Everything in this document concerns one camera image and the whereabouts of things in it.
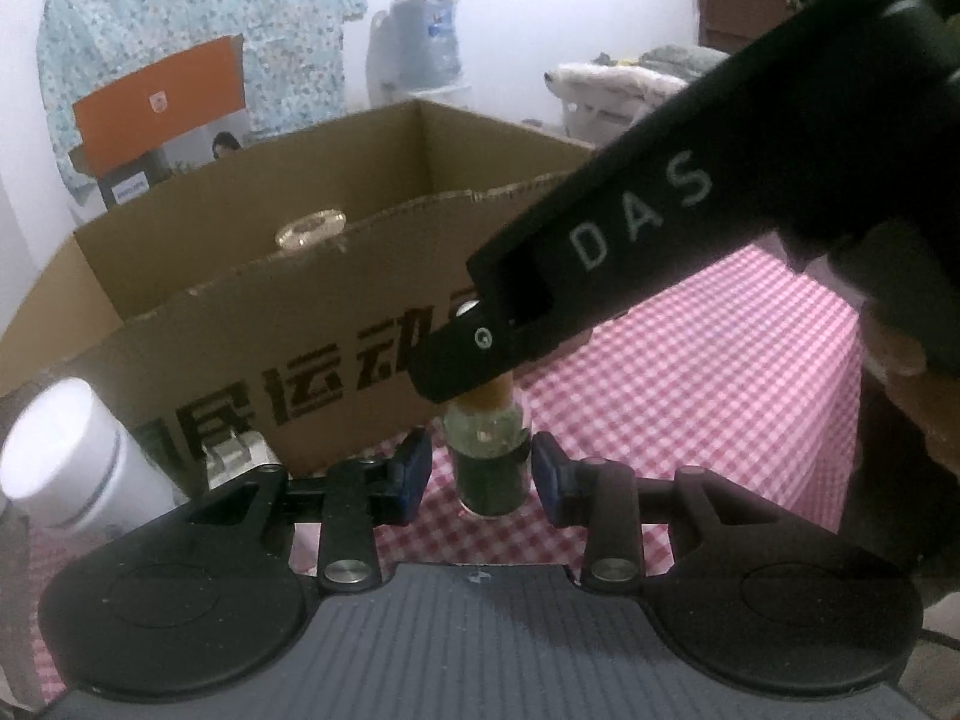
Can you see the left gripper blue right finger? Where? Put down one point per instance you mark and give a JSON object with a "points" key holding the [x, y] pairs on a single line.
{"points": [[600, 497]]}

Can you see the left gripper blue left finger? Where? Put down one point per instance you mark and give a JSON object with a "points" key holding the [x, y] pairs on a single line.
{"points": [[362, 494]]}

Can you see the green dropper bottle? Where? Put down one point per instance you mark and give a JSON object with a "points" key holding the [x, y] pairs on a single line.
{"points": [[487, 434]]}

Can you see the gold lid cream jar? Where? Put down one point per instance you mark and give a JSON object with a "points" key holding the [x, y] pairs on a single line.
{"points": [[311, 230]]}

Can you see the person's right hand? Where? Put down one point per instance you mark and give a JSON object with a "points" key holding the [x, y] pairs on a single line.
{"points": [[927, 398]]}

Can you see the white charger plug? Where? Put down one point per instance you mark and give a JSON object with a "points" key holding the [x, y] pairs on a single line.
{"points": [[237, 454]]}

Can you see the green blanket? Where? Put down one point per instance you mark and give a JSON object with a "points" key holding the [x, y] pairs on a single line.
{"points": [[687, 62]]}

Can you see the pink checkered tablecloth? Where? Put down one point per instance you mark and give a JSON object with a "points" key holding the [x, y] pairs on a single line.
{"points": [[747, 368]]}

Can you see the brown cardboard box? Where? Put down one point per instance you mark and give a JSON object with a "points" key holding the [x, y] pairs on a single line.
{"points": [[187, 320]]}

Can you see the grey mattress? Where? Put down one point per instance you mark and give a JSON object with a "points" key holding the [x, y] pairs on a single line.
{"points": [[601, 102]]}

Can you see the white supplement bottle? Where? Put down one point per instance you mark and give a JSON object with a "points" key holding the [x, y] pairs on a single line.
{"points": [[76, 471]]}

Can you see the white water dispenser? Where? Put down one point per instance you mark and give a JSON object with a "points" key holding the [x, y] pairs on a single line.
{"points": [[456, 95]]}

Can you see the orange Philips product box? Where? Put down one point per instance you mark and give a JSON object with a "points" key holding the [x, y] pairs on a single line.
{"points": [[163, 120]]}

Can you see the blue water jug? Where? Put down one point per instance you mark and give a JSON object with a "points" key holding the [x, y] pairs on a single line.
{"points": [[413, 49]]}

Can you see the floral blue fabric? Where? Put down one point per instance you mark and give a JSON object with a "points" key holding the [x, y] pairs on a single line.
{"points": [[293, 57]]}

